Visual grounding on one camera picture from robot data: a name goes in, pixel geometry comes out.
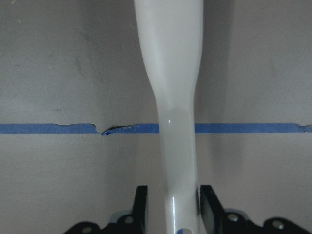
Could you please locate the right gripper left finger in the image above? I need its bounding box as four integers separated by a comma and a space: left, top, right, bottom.
132, 185, 148, 234

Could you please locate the beige hand brush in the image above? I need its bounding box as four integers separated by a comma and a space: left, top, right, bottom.
134, 0, 204, 234

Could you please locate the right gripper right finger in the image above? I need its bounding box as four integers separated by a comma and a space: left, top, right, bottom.
200, 185, 224, 234

